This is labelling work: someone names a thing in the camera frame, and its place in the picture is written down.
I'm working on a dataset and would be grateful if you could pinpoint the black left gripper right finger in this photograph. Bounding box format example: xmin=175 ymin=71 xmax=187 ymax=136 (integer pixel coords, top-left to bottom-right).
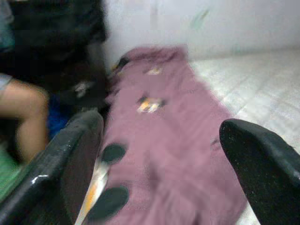
xmin=219 ymin=118 xmax=300 ymax=225

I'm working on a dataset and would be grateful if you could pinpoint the purple cartoon print blanket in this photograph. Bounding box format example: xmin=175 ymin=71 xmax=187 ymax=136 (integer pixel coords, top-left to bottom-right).
xmin=74 ymin=45 xmax=249 ymax=225

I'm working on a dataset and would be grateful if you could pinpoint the green plastic stool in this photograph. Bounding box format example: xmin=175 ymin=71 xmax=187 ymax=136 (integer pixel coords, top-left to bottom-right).
xmin=0 ymin=149 xmax=30 ymax=203

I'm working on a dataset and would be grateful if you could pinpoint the black bag white lettering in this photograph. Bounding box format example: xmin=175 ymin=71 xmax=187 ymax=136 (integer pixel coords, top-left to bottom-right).
xmin=0 ymin=0 xmax=111 ymax=113

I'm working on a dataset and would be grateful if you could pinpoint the white quilted mattress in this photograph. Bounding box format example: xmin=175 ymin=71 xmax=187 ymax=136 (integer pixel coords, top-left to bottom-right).
xmin=186 ymin=46 xmax=300 ymax=225

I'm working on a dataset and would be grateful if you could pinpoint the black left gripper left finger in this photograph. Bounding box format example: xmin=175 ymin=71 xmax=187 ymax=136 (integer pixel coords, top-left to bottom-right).
xmin=0 ymin=110 xmax=105 ymax=225

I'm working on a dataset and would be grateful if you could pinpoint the blue bag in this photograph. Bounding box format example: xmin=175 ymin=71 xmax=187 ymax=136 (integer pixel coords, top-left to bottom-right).
xmin=47 ymin=95 xmax=72 ymax=139

